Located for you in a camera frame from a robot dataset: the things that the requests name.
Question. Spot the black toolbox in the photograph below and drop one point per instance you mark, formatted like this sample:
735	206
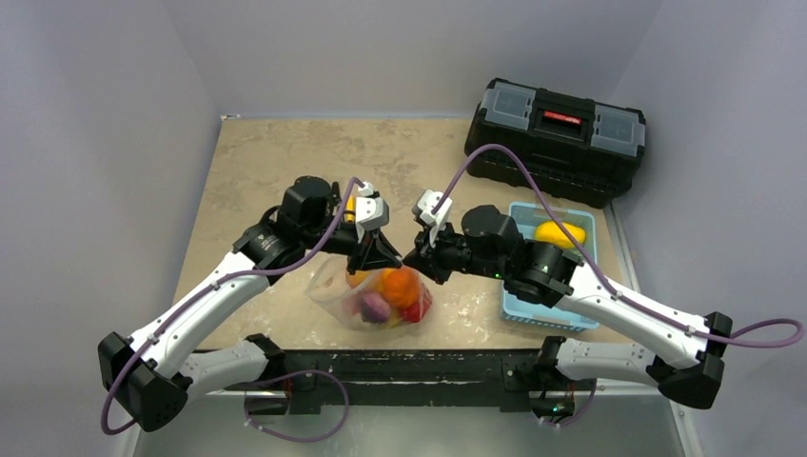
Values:
575	148

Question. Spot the red bell pepper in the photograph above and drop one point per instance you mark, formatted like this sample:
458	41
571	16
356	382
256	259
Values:
415	312

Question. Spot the clear zip top bag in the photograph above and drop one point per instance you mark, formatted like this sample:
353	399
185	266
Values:
329	290

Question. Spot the purple red onion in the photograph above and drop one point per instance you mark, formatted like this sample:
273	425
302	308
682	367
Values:
373	308

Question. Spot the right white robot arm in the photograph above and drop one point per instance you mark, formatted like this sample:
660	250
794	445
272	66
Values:
671	350

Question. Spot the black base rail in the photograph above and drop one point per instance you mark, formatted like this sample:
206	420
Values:
510	380

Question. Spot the light blue plastic basket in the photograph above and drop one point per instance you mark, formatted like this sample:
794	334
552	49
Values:
528	217

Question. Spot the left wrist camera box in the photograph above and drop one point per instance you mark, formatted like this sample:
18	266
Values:
371	210

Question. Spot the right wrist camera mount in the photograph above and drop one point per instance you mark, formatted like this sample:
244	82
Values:
432	212

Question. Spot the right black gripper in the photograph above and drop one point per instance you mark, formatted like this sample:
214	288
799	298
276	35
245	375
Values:
426	251

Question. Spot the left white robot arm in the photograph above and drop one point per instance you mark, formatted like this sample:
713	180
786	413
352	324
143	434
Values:
153	372

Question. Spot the yellow mango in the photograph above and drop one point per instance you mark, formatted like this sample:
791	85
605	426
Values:
564	235

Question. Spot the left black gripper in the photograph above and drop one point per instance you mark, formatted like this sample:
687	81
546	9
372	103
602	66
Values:
360	257

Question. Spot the yellow bell pepper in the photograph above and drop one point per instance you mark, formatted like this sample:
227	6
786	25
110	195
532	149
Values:
395	320

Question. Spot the orange mini pumpkin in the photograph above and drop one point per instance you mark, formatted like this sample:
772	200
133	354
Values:
400	287

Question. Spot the yellow handled screwdriver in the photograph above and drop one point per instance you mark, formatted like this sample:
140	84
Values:
350	210

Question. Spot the peach fruit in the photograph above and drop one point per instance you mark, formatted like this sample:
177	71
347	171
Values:
361	279

